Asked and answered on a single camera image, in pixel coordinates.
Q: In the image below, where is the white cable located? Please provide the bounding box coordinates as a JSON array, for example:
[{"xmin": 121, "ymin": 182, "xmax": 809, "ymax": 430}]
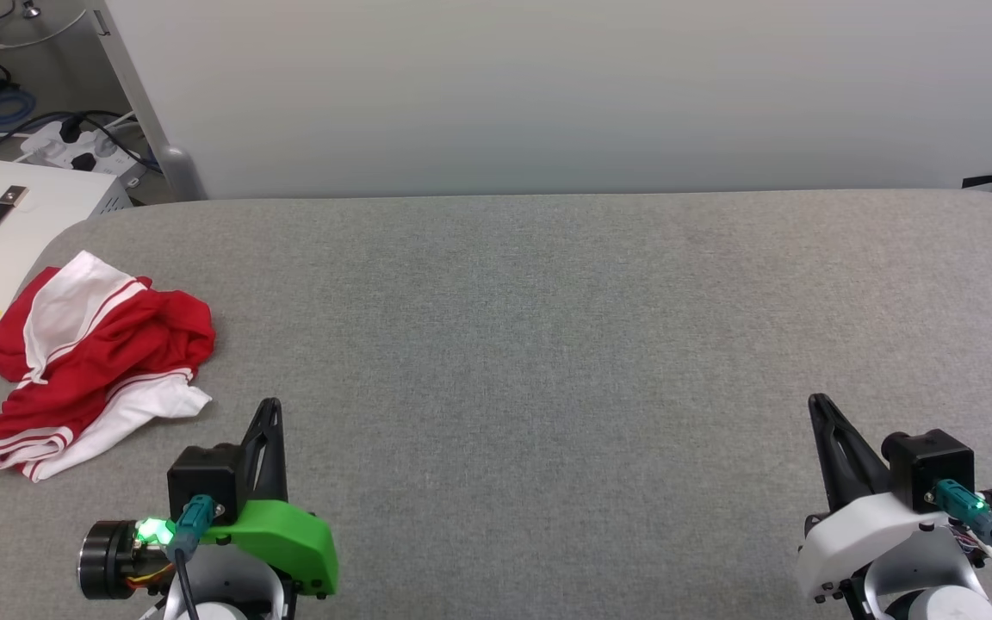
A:
[{"xmin": 0, "ymin": 7, "xmax": 90, "ymax": 51}]

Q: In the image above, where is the red and white shirt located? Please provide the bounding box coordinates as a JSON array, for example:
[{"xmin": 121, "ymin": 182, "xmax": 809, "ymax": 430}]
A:
[{"xmin": 0, "ymin": 250, "xmax": 217, "ymax": 483}]

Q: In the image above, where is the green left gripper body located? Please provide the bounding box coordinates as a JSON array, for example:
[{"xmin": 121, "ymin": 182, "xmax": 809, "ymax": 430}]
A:
[{"xmin": 201, "ymin": 499, "xmax": 341, "ymax": 598}]

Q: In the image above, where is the white power strip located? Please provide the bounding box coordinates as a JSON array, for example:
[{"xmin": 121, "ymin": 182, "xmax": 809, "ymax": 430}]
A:
[{"xmin": 20, "ymin": 118, "xmax": 149, "ymax": 187}]

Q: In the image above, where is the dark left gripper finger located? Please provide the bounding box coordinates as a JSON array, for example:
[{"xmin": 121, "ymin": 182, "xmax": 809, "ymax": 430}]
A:
[{"xmin": 239, "ymin": 398, "xmax": 288, "ymax": 505}]

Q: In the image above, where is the blue coiled cable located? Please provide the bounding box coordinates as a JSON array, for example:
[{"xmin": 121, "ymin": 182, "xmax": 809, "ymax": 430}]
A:
[{"xmin": 0, "ymin": 84, "xmax": 38, "ymax": 133}]

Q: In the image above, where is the black power cable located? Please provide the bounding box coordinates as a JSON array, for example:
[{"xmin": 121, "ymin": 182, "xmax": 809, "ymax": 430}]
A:
[{"xmin": 0, "ymin": 109, "xmax": 163, "ymax": 173}]

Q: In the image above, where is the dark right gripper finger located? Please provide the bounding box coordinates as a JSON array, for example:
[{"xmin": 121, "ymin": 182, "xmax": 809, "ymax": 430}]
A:
[{"xmin": 808, "ymin": 393, "xmax": 894, "ymax": 512}]

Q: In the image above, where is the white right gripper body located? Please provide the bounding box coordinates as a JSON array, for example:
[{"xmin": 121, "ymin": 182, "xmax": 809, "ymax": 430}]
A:
[{"xmin": 795, "ymin": 491, "xmax": 959, "ymax": 605}]

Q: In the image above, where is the white metal equipment box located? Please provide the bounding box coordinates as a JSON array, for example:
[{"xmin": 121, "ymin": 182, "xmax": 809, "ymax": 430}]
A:
[{"xmin": 0, "ymin": 157, "xmax": 133, "ymax": 394}]

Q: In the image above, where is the grey metal partition post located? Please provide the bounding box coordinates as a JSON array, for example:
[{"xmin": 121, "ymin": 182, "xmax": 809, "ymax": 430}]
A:
[{"xmin": 85, "ymin": 7, "xmax": 207, "ymax": 201}]

